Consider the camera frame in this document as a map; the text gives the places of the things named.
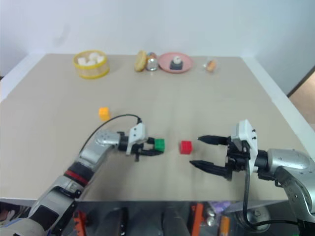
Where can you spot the green cube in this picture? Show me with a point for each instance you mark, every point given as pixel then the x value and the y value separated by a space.
pixel 160 145

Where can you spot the colourful round object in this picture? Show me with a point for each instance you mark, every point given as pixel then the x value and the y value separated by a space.
pixel 152 55

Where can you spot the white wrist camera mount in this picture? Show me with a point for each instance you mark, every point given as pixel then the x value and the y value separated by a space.
pixel 136 134
pixel 247 137

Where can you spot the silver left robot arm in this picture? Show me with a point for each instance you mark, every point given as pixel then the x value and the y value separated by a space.
pixel 98 147

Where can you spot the silver round knob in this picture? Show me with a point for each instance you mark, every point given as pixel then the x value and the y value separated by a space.
pixel 211 217

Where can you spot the clear-wrapped orange snack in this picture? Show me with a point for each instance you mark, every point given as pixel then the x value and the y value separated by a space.
pixel 211 66

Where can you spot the silver can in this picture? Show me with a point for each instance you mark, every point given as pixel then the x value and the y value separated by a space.
pixel 152 64

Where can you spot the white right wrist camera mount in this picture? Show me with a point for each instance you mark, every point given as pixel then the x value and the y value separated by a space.
pixel 247 137

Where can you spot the round tan bread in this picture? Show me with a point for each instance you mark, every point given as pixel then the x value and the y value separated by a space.
pixel 140 61

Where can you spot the orange upright bar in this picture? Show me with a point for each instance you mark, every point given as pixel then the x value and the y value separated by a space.
pixel 197 218

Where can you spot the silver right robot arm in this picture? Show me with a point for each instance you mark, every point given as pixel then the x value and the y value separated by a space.
pixel 288 164

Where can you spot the silver round base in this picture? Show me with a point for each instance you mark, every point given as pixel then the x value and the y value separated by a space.
pixel 258 217

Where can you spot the pink plate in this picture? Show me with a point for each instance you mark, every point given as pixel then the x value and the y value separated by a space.
pixel 187 64

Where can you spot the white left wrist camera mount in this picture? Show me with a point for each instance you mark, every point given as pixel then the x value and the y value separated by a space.
pixel 136 134

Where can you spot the orange-yellow cube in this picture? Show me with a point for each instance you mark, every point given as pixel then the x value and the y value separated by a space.
pixel 104 114

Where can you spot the orange bottle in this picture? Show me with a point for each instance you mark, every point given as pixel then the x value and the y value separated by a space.
pixel 224 226

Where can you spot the black and white toy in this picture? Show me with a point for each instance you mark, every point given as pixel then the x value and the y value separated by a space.
pixel 176 63

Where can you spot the orange and black device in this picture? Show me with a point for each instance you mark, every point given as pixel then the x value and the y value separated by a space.
pixel 80 223

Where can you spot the white block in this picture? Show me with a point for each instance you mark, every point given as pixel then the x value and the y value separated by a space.
pixel 82 61
pixel 93 56

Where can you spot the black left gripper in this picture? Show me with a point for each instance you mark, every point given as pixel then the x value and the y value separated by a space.
pixel 137 149

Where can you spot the red cube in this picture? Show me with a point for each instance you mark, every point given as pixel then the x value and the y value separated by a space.
pixel 185 147

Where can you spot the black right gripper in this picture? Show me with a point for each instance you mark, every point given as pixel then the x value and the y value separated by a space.
pixel 235 157

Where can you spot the purple object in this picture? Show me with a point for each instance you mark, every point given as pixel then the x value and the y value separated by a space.
pixel 220 206

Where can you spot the yellow round mesh basket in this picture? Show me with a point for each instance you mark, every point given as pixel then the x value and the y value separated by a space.
pixel 92 70

